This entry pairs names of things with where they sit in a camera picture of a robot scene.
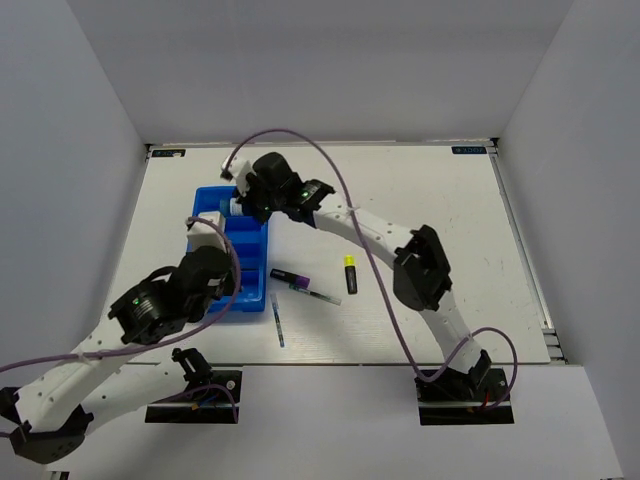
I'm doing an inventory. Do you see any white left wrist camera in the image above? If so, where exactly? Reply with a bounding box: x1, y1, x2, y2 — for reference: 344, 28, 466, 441
186, 211, 227, 252

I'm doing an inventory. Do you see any purple cap black marker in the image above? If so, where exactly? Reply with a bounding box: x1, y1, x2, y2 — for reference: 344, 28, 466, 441
270, 268, 310, 289

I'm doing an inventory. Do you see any blue compartment tray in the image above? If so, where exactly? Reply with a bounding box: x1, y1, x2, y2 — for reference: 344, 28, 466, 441
187, 185, 271, 315

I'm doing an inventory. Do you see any right corner label sticker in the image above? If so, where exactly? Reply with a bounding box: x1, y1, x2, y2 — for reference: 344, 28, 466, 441
451, 145, 487, 155

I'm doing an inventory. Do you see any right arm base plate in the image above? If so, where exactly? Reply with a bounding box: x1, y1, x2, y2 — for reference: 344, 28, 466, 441
414, 368, 515, 426

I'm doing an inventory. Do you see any left corner label sticker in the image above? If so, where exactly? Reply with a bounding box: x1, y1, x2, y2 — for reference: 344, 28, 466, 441
151, 149, 186, 158

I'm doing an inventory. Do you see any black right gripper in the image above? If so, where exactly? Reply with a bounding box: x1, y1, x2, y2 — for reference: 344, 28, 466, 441
235, 172, 286, 225

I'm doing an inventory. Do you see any aluminium table edge rail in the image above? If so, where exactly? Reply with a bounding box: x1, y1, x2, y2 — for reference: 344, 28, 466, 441
489, 138, 566, 364

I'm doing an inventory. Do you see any blue gel jar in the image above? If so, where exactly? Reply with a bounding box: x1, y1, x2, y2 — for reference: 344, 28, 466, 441
219, 197, 251, 217

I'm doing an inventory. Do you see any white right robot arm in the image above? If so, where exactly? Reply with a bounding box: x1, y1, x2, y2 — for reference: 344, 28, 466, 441
235, 152, 491, 400

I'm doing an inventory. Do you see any yellow cap highlighter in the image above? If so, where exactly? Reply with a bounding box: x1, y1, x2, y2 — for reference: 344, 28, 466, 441
344, 255, 358, 295

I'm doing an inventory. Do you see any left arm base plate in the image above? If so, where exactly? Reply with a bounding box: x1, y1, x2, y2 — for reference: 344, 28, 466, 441
145, 369, 243, 425

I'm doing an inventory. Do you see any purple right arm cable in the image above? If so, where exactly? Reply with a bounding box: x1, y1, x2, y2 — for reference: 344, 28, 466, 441
219, 128, 519, 414

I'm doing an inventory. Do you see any corner label sticker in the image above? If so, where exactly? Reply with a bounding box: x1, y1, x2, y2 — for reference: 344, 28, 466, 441
451, 145, 487, 155
151, 149, 186, 158

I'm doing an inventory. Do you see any blue white pen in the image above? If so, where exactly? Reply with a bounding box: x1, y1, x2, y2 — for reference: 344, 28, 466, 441
270, 293, 285, 348

